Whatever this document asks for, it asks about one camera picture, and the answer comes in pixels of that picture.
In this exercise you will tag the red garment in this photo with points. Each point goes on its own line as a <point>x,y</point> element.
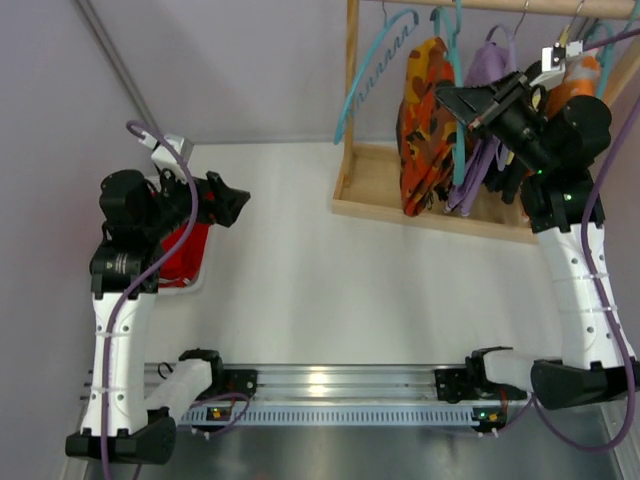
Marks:
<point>185,250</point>

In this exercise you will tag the purple hanger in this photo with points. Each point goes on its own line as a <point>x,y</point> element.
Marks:
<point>510,34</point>

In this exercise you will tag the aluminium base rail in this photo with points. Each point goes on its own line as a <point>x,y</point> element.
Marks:
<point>439,397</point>

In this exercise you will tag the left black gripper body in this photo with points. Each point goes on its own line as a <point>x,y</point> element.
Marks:
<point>213,195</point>

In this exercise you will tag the empty teal hanger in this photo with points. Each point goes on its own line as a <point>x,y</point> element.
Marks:
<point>388,42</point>

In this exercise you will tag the orange camouflage trousers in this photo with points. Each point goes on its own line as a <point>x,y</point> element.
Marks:
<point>426,132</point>

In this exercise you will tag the orange white garment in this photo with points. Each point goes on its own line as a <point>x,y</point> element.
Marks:
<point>575,80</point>

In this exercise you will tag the purple garment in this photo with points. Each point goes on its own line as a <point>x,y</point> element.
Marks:
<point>490,63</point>

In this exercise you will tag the far right teal hanger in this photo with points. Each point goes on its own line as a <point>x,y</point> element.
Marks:
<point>605,60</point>

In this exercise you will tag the white plastic basket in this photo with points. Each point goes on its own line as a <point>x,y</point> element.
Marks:
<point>192,282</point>

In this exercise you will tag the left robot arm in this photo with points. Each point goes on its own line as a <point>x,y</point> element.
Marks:
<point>122,424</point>

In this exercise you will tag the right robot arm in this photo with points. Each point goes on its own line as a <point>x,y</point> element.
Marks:
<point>597,364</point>

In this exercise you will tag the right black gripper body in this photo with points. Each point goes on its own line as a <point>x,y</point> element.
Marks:
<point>498,104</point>

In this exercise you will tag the teal hanger with trousers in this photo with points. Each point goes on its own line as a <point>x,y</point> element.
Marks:
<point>453,29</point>

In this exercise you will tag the black garment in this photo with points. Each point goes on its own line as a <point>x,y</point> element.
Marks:
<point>508,180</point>

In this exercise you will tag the wooden hanger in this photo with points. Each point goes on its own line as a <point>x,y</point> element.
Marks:
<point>564,36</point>

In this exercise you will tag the wooden clothes rack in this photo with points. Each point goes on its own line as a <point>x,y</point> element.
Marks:
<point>367,183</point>

